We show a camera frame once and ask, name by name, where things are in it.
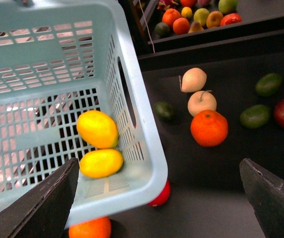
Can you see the green lime lower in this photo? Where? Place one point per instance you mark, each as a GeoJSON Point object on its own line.
{"type": "Point", "coordinates": [255, 116]}

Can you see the large orange front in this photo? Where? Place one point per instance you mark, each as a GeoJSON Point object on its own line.
{"type": "Point", "coordinates": [209, 128]}

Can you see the pile of fruits back shelf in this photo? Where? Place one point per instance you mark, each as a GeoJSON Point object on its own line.
{"type": "Point", "coordinates": [190, 16]}

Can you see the dark green avocado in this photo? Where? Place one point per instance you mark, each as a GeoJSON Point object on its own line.
{"type": "Point", "coordinates": [164, 110]}

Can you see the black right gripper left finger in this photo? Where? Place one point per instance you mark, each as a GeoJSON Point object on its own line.
{"type": "Point", "coordinates": [43, 211]}

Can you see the green lime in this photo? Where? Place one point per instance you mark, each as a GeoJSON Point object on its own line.
{"type": "Point", "coordinates": [268, 85]}
{"type": "Point", "coordinates": [255, 116]}

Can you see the white apple with stem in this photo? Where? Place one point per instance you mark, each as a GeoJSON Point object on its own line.
{"type": "Point", "coordinates": [200, 101]}

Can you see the red tomato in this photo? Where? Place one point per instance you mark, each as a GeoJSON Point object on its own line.
{"type": "Point", "coordinates": [163, 197]}

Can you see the white round pear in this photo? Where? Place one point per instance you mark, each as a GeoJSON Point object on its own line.
{"type": "Point", "coordinates": [193, 80]}

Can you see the light teal plastic basket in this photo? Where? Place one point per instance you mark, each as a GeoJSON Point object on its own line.
{"type": "Point", "coordinates": [58, 59]}

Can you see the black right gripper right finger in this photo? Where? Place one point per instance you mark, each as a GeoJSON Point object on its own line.
{"type": "Point", "coordinates": [265, 193]}

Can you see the green lime upper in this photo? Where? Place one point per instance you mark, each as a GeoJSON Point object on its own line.
{"type": "Point", "coordinates": [268, 85]}

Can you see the yellow lemon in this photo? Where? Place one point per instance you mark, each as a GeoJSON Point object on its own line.
{"type": "Point", "coordinates": [97, 129]}
{"type": "Point", "coordinates": [101, 163]}

